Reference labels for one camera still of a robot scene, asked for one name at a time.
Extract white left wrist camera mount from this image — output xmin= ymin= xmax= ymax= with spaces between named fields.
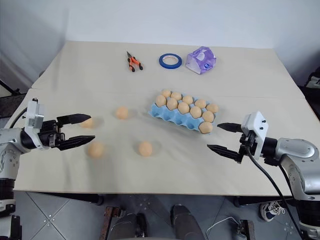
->
xmin=23 ymin=98 xmax=46 ymax=149

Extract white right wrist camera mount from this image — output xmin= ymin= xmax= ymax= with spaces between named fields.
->
xmin=240 ymin=110 xmax=271 ymax=161

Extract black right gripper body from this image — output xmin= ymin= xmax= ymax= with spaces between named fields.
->
xmin=238 ymin=130 xmax=258 ymax=158

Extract white dark sneaker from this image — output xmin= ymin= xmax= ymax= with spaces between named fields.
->
xmin=259 ymin=199 xmax=286 ymax=223

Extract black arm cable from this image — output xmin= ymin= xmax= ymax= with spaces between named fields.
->
xmin=5 ymin=107 xmax=28 ymax=130
xmin=246 ymin=148 xmax=305 ymax=240

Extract orange black pliers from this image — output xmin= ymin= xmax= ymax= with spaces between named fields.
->
xmin=125 ymin=50 xmax=145 ymax=73

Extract blue egg carton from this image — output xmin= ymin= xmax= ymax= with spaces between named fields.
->
xmin=148 ymin=92 xmax=219 ymax=135

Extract thin white floor cable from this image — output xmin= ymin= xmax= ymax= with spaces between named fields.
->
xmin=205 ymin=215 xmax=241 ymax=240

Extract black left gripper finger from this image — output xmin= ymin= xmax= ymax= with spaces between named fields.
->
xmin=59 ymin=135 xmax=96 ymax=151
xmin=56 ymin=113 xmax=92 ymax=125

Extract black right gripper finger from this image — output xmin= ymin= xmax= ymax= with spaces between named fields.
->
xmin=217 ymin=122 xmax=243 ymax=133
xmin=206 ymin=144 xmax=243 ymax=165

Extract blue tape roll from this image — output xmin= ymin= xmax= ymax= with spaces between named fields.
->
xmin=157 ymin=52 xmax=183 ymax=70

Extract rusty metal frame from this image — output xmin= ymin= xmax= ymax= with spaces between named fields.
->
xmin=238 ymin=218 xmax=256 ymax=240
xmin=103 ymin=205 xmax=119 ymax=240

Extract dark rounded shape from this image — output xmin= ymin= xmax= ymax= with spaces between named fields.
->
xmin=170 ymin=203 xmax=206 ymax=240
xmin=109 ymin=212 xmax=149 ymax=240

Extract black equipment case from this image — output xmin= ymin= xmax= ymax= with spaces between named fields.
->
xmin=298 ymin=71 xmax=320 ymax=107

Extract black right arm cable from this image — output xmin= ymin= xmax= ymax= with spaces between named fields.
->
xmin=246 ymin=148 xmax=305 ymax=240

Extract black table caster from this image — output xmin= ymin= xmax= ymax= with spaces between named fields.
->
xmin=233 ymin=195 xmax=251 ymax=208
xmin=89 ymin=194 xmax=105 ymax=206

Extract dark metal stand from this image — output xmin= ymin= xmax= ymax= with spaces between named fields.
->
xmin=0 ymin=79 xmax=26 ymax=122

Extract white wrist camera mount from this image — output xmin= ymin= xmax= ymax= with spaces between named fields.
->
xmin=23 ymin=98 xmax=46 ymax=149
xmin=240 ymin=110 xmax=271 ymax=161

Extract purple clear plastic bag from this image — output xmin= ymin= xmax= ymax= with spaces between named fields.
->
xmin=185 ymin=45 xmax=217 ymax=76

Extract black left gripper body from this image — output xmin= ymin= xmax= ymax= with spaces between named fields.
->
xmin=37 ymin=119 xmax=67 ymax=151

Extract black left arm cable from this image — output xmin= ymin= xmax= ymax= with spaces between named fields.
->
xmin=5 ymin=107 xmax=28 ymax=130

